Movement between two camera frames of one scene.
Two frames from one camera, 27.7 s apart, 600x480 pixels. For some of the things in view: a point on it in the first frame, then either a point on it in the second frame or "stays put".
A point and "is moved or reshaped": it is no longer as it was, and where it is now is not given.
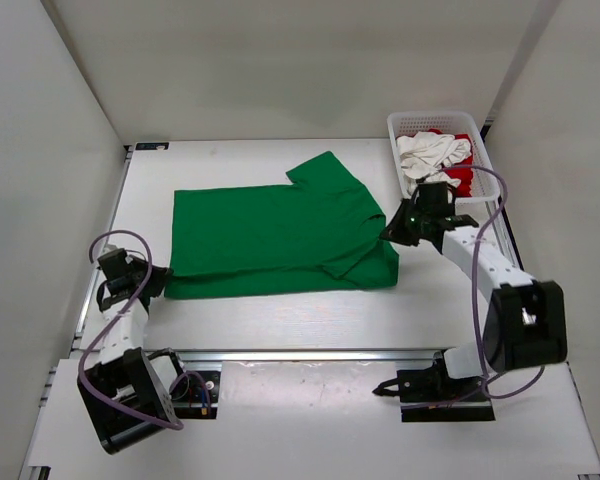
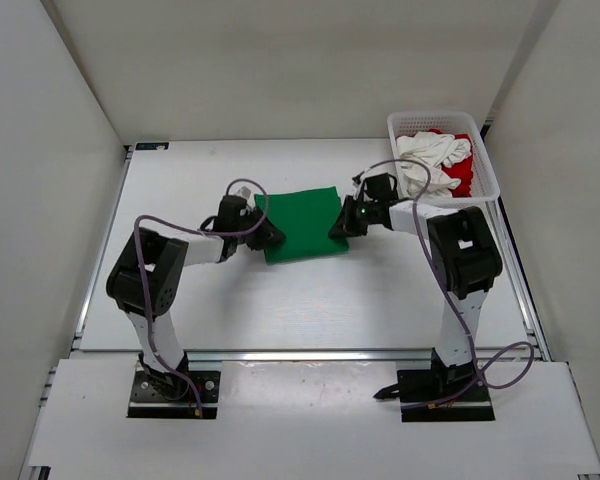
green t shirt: x=323 y=231 is moved or reshaped
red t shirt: x=465 y=177 stays put
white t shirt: x=425 y=155 stays put
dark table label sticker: x=152 y=146 stays put
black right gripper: x=396 y=232 to x=348 y=225
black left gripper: x=161 y=275 to x=271 y=232
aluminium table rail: x=245 y=356 stays put
